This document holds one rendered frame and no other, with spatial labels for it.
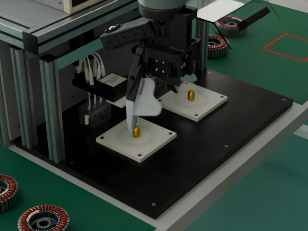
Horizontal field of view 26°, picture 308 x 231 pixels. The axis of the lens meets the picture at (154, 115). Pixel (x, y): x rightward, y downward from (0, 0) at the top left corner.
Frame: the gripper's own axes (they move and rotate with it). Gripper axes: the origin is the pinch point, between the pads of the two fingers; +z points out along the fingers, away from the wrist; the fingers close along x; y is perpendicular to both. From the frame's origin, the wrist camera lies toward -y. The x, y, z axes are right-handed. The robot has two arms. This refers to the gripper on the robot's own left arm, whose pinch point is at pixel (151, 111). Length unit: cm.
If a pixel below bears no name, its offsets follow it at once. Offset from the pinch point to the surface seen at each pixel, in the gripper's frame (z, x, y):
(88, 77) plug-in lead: 24, 40, -43
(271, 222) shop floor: 115, 113, -13
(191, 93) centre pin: 35, 63, -24
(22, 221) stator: 36.6, -1.9, -31.3
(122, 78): 23, 42, -34
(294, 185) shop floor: 115, 140, -13
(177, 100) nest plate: 37, 61, -28
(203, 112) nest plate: 37, 59, -18
